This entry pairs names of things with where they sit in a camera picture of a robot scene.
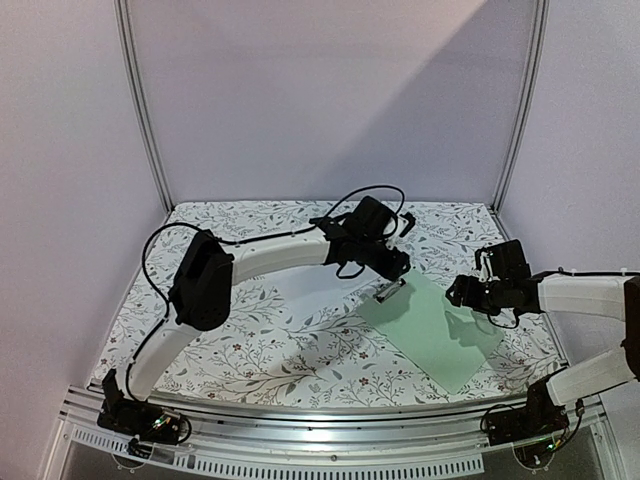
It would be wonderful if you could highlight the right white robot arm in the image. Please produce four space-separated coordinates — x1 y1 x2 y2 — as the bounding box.
445 271 639 436

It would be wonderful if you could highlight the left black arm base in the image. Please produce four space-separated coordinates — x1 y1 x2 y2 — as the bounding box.
97 369 192 446

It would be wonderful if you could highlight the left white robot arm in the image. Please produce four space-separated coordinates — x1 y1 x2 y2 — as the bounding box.
108 196 416 434

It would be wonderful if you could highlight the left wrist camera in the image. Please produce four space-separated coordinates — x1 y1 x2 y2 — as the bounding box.
343 196 416 240

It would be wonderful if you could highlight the green clipboard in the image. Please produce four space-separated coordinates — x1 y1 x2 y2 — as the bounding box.
356 270 504 394

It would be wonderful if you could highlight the front aluminium rail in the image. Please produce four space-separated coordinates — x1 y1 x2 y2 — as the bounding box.
58 384 607 454

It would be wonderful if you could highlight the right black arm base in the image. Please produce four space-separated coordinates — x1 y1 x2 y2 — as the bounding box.
479 375 585 453

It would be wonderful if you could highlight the right aluminium corner post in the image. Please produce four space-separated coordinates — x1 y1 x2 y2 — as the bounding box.
489 0 550 217

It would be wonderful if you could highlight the left aluminium corner post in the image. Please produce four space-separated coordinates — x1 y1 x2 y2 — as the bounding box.
113 0 175 213

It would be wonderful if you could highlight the aluminium corner post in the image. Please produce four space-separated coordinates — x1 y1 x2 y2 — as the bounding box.
489 0 550 217
113 0 175 213

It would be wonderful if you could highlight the perforated white cable tray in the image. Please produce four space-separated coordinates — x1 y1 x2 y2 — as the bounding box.
60 427 486 479

